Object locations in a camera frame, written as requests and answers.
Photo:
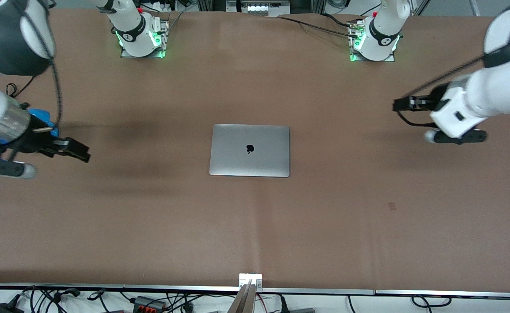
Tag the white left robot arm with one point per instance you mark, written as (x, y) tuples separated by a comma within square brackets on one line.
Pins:
[(498, 95)]

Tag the silver bracket plate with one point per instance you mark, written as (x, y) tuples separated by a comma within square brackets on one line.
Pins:
[(250, 277)]

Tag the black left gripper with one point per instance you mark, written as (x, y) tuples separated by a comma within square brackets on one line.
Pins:
[(428, 102)]

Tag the aluminium camera mount profile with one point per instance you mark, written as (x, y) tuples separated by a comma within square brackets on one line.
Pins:
[(243, 302)]

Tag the grey metal laptop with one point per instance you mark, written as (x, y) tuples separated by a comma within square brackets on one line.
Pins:
[(237, 152)]

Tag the black power adapter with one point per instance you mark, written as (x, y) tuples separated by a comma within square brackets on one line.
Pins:
[(5, 308)]

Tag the black orange connector box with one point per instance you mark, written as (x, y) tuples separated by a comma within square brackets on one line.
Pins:
[(148, 303)]

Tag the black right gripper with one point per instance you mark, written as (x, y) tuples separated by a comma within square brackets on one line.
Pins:
[(36, 141)]

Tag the white power strip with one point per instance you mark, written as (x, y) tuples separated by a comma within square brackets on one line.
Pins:
[(257, 8)]

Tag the blue desk lamp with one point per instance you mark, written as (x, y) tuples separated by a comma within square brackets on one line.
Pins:
[(42, 116)]

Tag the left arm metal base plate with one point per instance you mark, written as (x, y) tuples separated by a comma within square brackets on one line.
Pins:
[(389, 60)]

